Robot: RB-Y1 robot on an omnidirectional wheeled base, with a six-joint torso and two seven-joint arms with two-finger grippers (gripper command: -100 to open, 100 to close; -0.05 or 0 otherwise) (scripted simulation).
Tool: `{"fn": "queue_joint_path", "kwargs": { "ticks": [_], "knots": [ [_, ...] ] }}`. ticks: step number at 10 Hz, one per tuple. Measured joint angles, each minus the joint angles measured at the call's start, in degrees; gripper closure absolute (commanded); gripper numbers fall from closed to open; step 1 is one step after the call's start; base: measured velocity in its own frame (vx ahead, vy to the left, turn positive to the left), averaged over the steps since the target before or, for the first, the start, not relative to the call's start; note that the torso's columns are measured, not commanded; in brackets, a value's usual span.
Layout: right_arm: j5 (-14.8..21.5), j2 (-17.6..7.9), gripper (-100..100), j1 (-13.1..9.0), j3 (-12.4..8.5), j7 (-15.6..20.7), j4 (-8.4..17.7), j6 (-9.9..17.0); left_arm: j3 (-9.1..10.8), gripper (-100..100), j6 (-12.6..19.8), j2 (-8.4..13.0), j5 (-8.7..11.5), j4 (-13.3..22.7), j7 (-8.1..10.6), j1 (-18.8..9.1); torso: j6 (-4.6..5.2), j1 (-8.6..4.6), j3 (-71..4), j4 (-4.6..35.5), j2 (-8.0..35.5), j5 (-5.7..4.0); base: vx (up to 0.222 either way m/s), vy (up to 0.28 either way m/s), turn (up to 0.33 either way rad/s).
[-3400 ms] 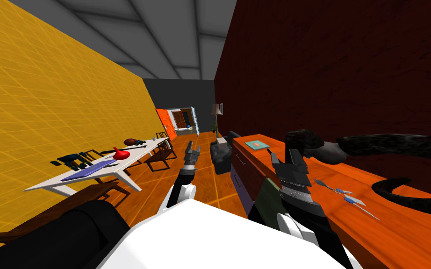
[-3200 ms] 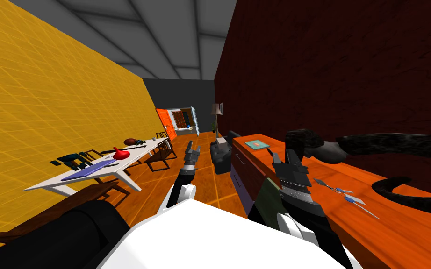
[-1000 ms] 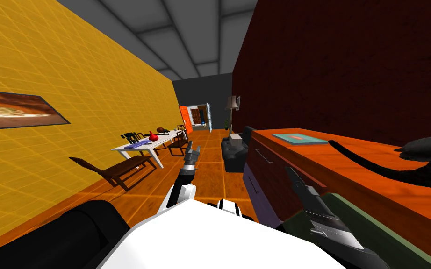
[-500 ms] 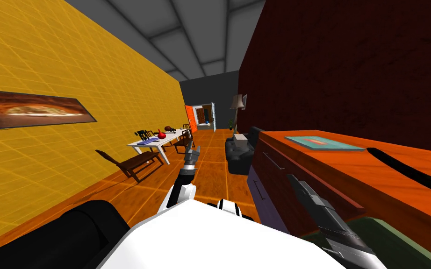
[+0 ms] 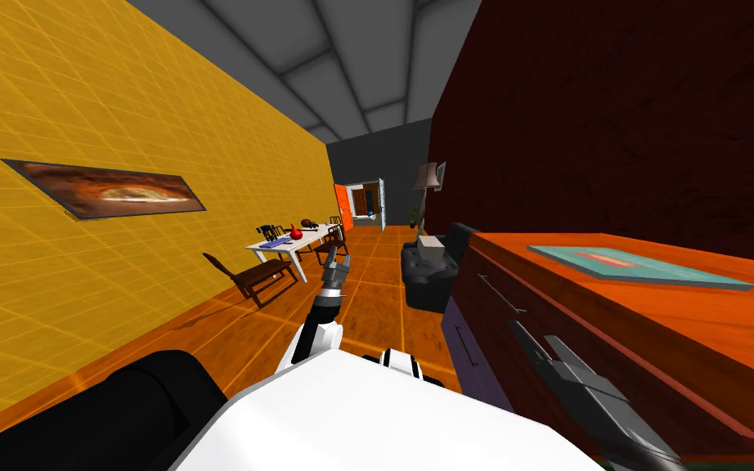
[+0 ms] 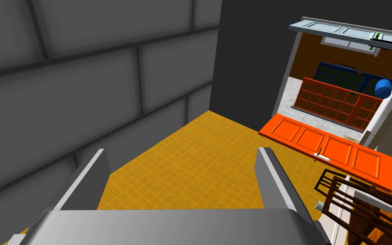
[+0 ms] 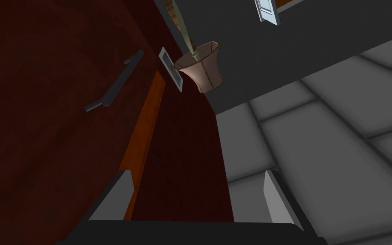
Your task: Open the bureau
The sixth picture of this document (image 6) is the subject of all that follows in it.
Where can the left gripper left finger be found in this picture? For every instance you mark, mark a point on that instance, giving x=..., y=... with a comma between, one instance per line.
x=87, y=185

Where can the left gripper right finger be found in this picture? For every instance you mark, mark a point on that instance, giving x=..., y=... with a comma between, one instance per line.
x=275, y=183

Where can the orange panelled door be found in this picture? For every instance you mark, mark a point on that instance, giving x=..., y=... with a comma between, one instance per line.
x=332, y=146

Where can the dark brown wooden chair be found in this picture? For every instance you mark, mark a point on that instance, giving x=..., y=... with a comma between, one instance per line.
x=359, y=207

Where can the orange grid cabinet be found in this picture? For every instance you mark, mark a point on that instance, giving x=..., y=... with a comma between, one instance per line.
x=335, y=102

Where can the dark blue grid cabinet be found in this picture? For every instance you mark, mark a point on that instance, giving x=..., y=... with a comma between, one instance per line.
x=344, y=76

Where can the white refrigerator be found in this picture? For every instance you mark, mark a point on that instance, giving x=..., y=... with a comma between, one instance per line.
x=391, y=115

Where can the blue barrel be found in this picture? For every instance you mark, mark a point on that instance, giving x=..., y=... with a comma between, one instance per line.
x=383, y=88

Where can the pale blue panelled door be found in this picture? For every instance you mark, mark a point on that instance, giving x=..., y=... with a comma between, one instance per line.
x=352, y=34

